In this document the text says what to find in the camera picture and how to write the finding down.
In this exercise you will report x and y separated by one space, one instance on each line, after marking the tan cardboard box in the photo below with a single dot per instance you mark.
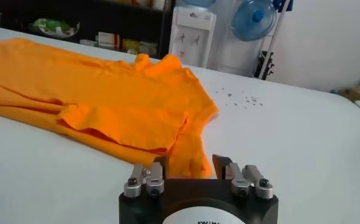
359 92

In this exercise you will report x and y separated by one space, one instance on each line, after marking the red white medicine box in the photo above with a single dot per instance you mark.
108 39

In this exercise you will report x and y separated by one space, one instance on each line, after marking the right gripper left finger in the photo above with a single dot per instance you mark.
155 179

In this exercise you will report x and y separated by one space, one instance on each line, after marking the blue capped water jug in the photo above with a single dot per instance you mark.
253 21

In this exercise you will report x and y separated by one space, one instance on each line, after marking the orange t-shirt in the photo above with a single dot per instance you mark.
101 106

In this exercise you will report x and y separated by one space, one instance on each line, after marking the white metal jug rack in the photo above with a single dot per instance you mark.
272 45

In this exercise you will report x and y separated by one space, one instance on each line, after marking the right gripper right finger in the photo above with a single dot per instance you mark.
237 179

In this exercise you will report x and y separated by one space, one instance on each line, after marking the white water dispenser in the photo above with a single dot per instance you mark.
192 39

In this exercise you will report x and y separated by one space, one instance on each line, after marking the bowl with green packets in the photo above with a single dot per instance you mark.
55 27

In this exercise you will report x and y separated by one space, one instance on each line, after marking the large white table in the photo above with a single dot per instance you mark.
289 146

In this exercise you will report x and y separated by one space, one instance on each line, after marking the black shelving unit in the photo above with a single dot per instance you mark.
15 12

